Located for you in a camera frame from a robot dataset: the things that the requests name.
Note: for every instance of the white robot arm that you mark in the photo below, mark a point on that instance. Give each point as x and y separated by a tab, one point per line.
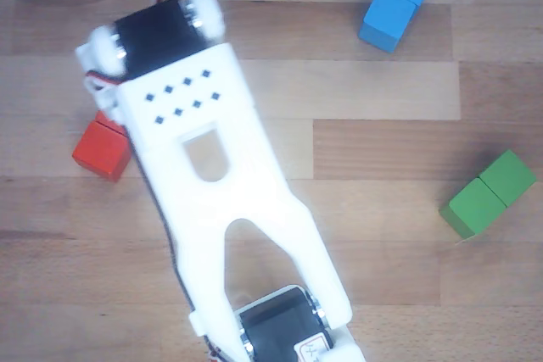
191	218

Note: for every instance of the long blue block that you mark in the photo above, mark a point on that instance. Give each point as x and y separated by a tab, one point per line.
390	14

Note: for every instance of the long green block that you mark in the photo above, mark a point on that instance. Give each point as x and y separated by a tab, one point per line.
483	201

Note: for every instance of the long red block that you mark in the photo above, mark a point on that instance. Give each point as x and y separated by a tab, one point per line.
99	152

